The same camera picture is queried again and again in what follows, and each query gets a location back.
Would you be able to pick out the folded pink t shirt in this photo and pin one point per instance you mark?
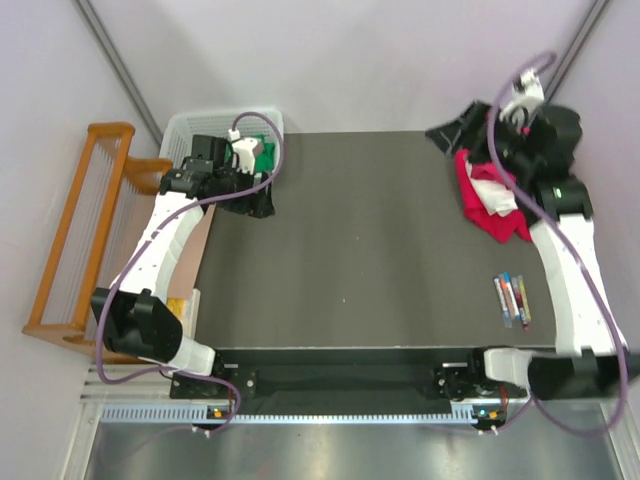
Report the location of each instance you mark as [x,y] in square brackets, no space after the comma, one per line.
[499,228]

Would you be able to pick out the green t shirt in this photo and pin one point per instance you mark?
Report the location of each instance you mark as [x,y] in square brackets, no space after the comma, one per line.
[266,160]

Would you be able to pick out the pink t shirt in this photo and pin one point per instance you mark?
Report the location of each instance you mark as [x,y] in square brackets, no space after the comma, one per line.
[499,228]
[483,171]

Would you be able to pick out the brown cardboard sheet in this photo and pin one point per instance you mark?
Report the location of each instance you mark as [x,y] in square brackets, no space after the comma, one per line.
[185,273]

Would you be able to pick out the white plastic laundry basket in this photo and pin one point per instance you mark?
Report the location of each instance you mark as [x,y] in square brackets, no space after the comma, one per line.
[177,141]

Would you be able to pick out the grey slotted cable duct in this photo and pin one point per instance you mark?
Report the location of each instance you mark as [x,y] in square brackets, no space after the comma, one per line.
[122,413]

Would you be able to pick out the wooden rack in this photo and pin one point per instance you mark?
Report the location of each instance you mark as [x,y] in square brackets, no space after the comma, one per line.
[109,202]

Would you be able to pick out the folded white t shirt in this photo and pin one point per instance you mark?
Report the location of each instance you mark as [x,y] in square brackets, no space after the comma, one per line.
[496,198]

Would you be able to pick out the yellow printed booklet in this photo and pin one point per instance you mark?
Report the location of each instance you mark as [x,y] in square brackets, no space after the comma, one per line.
[186,310]

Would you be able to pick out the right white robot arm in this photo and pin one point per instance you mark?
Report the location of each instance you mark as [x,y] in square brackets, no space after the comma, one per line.
[591,357]

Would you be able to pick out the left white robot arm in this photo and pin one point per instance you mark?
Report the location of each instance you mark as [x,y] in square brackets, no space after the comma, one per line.
[132,314]

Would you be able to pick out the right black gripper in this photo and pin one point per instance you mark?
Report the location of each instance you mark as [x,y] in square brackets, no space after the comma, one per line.
[469,130]

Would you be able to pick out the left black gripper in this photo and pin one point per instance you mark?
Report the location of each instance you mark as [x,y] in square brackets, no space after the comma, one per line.
[258,201]

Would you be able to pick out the bundle of marker pens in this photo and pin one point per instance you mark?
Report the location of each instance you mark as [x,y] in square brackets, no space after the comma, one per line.
[512,302]

